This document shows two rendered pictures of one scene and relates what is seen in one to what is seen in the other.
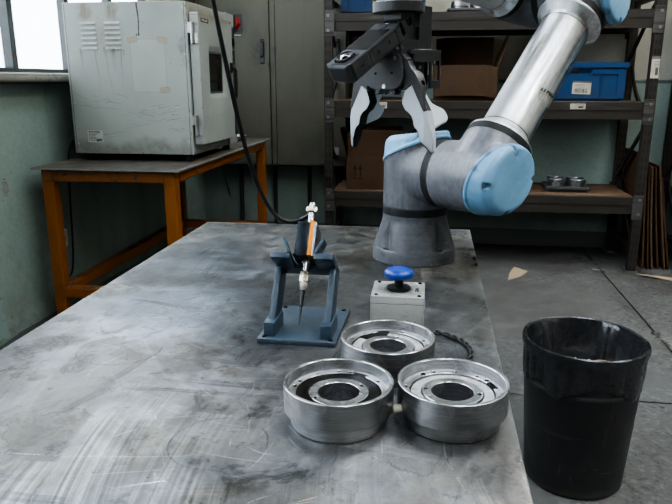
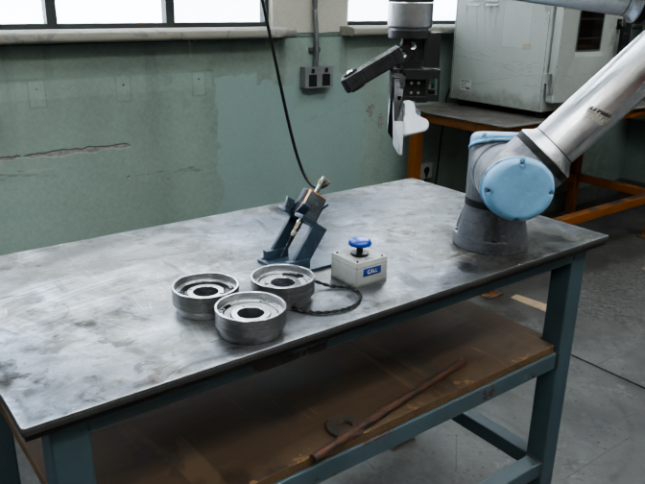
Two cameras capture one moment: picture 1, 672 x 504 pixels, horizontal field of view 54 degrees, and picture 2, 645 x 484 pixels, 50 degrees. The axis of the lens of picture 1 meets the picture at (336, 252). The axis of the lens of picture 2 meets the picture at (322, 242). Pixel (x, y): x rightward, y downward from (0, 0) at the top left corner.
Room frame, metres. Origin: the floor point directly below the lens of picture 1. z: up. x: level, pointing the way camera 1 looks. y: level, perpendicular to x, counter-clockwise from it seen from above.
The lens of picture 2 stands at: (-0.01, -0.83, 1.27)
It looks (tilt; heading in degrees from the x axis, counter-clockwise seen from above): 19 degrees down; 44
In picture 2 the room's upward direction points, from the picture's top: 1 degrees clockwise
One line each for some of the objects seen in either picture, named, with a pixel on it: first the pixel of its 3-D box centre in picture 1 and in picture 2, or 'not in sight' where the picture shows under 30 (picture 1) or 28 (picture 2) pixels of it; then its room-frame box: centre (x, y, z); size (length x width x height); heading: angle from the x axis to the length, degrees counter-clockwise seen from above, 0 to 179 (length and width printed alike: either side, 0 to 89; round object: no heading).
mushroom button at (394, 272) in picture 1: (398, 285); (359, 251); (0.85, -0.08, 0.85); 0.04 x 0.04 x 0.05
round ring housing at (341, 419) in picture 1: (338, 399); (205, 296); (0.58, 0.00, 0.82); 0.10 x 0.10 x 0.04
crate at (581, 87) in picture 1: (574, 81); not in sight; (4.15, -1.45, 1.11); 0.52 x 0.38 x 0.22; 82
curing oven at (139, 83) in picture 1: (165, 83); (546, 37); (3.14, 0.79, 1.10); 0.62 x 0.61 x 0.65; 172
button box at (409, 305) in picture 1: (398, 302); (361, 264); (0.85, -0.09, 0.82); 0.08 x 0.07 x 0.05; 172
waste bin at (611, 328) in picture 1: (577, 406); not in sight; (1.71, -0.69, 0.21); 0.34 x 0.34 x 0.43
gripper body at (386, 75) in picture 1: (401, 49); (412, 66); (0.96, -0.09, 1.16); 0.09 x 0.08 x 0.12; 133
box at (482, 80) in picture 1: (464, 68); not in sight; (4.23, -0.79, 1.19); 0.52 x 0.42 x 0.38; 82
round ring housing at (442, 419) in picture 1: (451, 399); (250, 318); (0.58, -0.11, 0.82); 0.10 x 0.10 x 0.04
